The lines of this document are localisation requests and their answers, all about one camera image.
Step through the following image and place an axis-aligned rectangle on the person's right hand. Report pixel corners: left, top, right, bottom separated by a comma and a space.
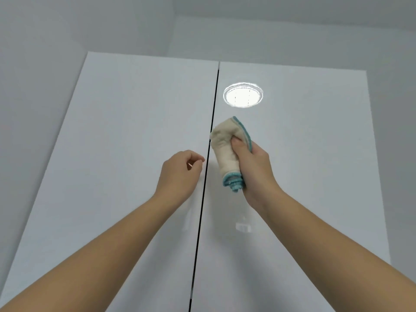
230, 135, 284, 214

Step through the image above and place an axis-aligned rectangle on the person's left hand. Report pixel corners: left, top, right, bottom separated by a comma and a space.
152, 149, 206, 206

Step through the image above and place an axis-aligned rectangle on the beige cloth with teal edge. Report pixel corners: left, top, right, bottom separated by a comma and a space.
209, 116, 254, 193

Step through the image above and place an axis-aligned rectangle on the person's left forearm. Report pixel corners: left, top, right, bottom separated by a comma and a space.
0, 195, 186, 312

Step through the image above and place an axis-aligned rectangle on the person's right forearm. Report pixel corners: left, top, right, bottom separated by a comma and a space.
257, 191, 416, 312

